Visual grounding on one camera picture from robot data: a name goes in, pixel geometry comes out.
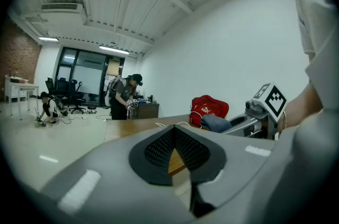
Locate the black desk stand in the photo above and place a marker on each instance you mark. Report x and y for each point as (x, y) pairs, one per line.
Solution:
(150, 99)

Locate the person's beige shirt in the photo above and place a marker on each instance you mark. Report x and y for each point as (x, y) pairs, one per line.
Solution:
(315, 19)

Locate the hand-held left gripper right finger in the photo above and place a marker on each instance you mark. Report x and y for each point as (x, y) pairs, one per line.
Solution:
(238, 164)

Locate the white table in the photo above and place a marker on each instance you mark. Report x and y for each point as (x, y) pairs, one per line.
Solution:
(21, 88)

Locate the black office chair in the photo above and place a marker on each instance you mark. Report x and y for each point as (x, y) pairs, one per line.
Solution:
(75, 96)
(62, 88)
(50, 86)

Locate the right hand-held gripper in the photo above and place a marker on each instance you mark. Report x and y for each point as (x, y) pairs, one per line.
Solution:
(275, 101)

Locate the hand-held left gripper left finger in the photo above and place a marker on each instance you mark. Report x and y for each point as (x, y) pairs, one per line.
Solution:
(106, 191)

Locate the ceiling tube light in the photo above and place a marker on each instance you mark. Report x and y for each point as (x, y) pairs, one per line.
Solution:
(114, 50)
(48, 39)

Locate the person's right forearm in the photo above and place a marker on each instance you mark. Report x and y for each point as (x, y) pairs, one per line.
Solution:
(299, 109)

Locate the blue cloth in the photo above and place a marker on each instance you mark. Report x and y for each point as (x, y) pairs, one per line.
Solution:
(214, 122)

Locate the dark wooden cabinet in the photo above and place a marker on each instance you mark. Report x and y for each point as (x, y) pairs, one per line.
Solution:
(148, 111)

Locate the red bag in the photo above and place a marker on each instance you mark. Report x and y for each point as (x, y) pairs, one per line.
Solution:
(209, 106)

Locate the black round stool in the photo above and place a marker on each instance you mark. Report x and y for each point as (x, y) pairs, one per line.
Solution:
(92, 109)

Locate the ceiling air conditioner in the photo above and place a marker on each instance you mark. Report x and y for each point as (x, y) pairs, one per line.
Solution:
(61, 13)

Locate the glass partition with door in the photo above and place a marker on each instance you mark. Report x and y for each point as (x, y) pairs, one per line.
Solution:
(87, 72)

